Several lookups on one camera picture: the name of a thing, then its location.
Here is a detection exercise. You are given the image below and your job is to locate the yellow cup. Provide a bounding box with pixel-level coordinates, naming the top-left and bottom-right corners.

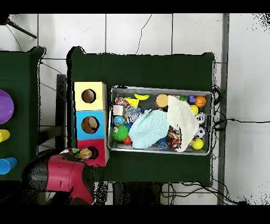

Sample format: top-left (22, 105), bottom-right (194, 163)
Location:
top-left (0, 129), bottom-right (11, 143)

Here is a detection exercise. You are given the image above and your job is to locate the dark green side table cloth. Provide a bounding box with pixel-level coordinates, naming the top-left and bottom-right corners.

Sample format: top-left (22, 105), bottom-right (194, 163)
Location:
top-left (0, 46), bottom-right (47, 183)

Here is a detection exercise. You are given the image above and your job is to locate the plain wooden block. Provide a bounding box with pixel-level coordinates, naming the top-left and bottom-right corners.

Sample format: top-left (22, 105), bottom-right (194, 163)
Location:
top-left (112, 104), bottom-right (126, 116)

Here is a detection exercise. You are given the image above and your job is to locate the black tripod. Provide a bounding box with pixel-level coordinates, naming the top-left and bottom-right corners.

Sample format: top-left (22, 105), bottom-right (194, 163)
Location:
top-left (0, 14), bottom-right (38, 40)

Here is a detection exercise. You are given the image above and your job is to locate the blue cup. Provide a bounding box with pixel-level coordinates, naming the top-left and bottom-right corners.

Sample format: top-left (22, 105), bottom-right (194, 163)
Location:
top-left (0, 157), bottom-right (18, 175)

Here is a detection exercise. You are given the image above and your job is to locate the clear mesh bin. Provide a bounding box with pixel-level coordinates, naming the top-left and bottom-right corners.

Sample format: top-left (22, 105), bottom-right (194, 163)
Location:
top-left (108, 86), bottom-right (214, 156)

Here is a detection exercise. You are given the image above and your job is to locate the wooden box with three holes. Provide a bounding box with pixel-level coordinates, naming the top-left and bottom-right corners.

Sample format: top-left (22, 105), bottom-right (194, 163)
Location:
top-left (73, 81), bottom-right (110, 169)

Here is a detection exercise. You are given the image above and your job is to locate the cream muslin cloth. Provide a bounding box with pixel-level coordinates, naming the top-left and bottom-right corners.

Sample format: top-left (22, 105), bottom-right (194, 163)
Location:
top-left (166, 95), bottom-right (200, 153)

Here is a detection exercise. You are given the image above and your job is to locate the mint green muslin cloth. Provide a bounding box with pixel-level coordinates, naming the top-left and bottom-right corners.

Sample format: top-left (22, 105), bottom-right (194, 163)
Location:
top-left (128, 109), bottom-right (170, 150)

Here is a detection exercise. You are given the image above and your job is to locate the purple plate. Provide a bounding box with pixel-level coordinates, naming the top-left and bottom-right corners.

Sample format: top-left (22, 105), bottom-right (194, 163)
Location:
top-left (0, 89), bottom-right (15, 125)

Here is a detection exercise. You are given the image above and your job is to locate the dark green tablecloth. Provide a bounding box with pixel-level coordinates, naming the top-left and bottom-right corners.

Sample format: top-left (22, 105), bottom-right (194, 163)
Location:
top-left (66, 46), bottom-right (216, 186)

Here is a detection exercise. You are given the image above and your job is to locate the green spiky ball with eyes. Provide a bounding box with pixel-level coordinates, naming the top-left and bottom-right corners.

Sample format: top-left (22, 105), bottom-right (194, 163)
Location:
top-left (112, 124), bottom-right (131, 142)

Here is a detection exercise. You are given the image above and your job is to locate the blue globe ball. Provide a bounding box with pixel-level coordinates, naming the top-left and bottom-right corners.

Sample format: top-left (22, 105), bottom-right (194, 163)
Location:
top-left (113, 115), bottom-right (126, 127)

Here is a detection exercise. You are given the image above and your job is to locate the brown plush monkey toy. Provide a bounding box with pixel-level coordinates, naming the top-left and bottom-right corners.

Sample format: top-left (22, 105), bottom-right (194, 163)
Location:
top-left (78, 147), bottom-right (93, 161)

